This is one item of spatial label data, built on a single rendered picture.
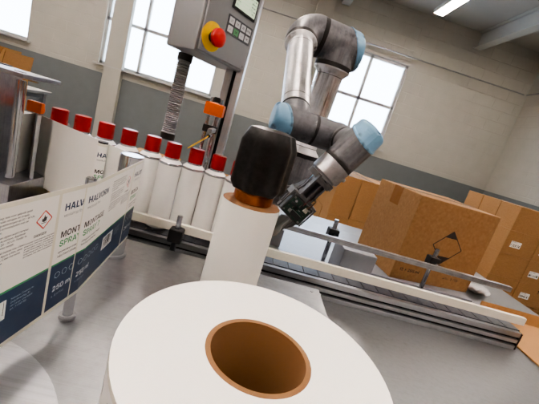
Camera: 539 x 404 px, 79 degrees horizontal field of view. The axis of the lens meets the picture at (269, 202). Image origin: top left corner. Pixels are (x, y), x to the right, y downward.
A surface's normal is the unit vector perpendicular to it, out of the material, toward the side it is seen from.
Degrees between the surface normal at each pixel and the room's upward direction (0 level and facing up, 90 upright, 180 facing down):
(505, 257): 90
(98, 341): 0
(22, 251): 90
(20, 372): 0
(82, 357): 0
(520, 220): 90
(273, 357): 90
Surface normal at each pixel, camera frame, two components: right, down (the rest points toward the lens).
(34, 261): 0.96, 0.29
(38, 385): 0.29, -0.93
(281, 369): -0.69, -0.04
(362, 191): 0.04, 0.24
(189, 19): -0.53, 0.04
